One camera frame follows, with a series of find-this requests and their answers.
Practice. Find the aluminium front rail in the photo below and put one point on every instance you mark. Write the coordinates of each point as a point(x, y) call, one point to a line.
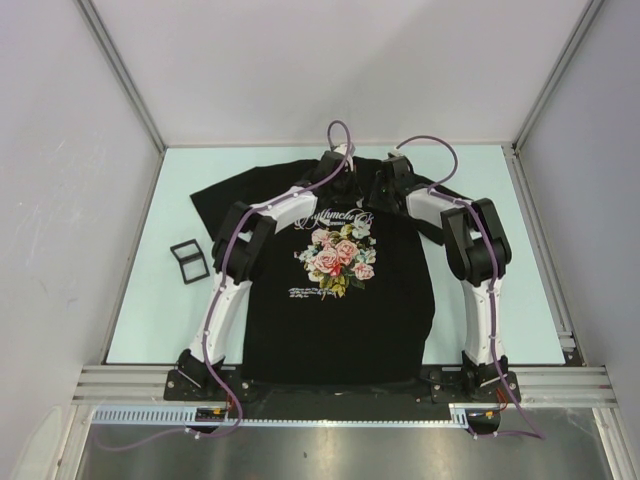
point(540, 386)

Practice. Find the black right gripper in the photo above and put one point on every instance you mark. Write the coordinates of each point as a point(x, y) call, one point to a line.
point(373, 200)

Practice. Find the black rectangular frame left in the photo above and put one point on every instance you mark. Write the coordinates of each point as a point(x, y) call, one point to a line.
point(191, 260)

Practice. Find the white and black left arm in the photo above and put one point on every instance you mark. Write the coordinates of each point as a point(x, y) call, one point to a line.
point(246, 232)

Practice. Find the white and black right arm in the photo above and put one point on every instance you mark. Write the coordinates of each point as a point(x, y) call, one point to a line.
point(477, 253)

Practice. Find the white slotted cable duct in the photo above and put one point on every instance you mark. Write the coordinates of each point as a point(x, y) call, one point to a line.
point(190, 416)

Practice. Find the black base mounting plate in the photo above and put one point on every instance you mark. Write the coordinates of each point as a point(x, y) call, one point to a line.
point(434, 383)

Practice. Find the black floral print t-shirt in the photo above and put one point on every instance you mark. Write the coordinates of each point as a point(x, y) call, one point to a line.
point(344, 296)

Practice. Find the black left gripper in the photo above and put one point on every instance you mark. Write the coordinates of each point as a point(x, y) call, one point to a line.
point(353, 191)

